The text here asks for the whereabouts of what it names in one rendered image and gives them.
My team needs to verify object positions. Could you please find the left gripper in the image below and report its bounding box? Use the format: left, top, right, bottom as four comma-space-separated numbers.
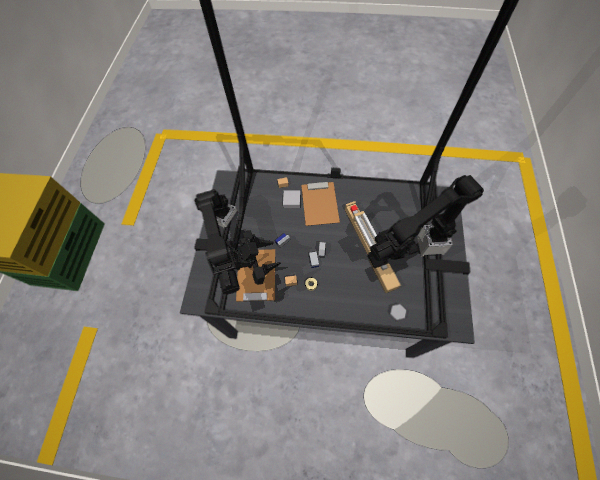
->
368, 240, 418, 268

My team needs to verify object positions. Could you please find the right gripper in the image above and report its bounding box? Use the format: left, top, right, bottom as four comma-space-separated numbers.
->
234, 230, 281, 285

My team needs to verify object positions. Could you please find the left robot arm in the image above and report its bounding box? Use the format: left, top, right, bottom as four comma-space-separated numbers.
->
370, 175, 484, 261

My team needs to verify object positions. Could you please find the cream roll of tape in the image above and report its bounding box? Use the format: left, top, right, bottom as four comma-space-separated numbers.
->
305, 278, 317, 291

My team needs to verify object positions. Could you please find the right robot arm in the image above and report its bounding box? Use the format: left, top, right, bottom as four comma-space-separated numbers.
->
194, 189, 259, 294

